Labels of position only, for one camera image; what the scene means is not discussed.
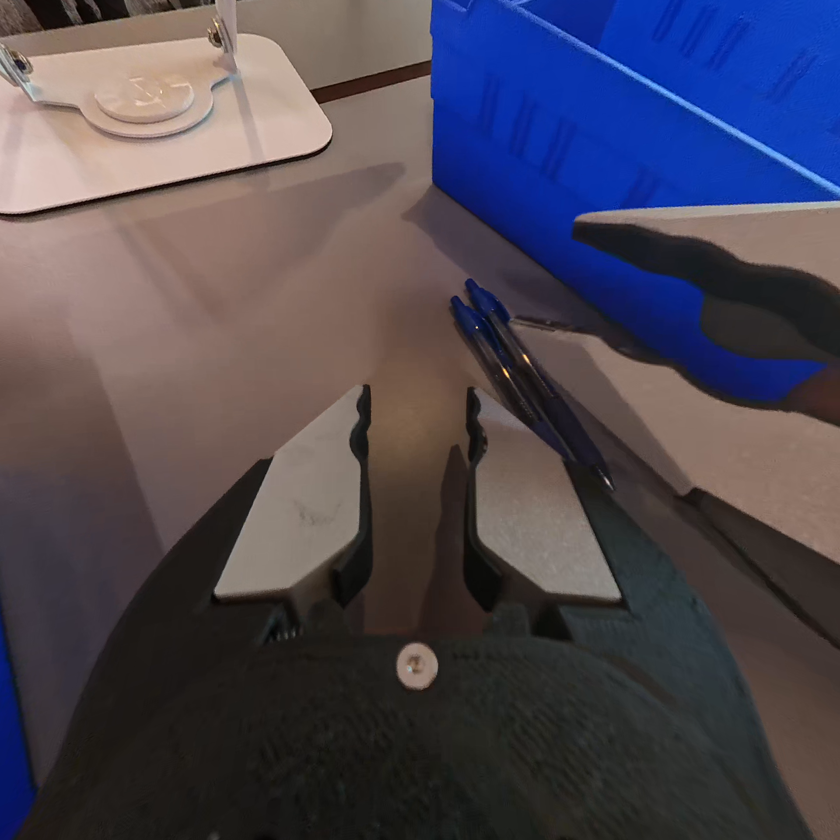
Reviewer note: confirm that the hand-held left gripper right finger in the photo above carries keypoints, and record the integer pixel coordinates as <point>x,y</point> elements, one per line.
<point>544,531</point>

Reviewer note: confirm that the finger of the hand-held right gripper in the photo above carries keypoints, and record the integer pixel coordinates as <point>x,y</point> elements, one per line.
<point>754,229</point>
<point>754,472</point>

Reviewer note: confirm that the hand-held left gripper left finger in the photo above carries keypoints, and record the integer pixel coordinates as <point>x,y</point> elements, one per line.
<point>295,525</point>

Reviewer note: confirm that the blue pen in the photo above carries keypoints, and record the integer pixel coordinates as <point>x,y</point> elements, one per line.
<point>482,298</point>
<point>463,315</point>

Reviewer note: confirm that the blue plastic bin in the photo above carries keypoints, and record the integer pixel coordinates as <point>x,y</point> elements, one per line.
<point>558,98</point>
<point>13,722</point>

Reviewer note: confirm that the white book stand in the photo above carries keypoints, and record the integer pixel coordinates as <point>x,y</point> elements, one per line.
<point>197,157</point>

